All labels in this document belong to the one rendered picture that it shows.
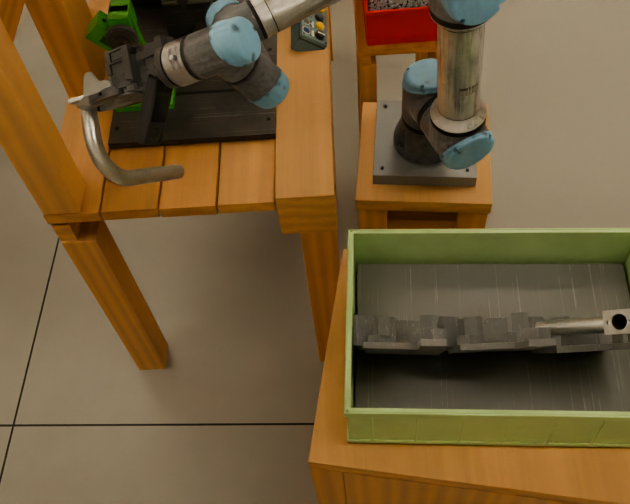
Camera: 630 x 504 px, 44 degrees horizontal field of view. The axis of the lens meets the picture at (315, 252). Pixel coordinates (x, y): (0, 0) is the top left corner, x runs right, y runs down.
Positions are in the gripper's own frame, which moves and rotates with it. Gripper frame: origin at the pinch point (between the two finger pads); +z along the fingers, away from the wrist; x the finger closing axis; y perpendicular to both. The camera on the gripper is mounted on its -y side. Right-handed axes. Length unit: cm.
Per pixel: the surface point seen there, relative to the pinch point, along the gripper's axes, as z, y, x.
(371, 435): -27, -71, -31
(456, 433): -42, -73, -37
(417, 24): -28, 23, -102
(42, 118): 26.7, 6.0, -13.8
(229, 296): 63, -42, -116
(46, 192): 38.7, -7.6, -22.1
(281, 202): -5, -20, -51
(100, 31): 25, 27, -35
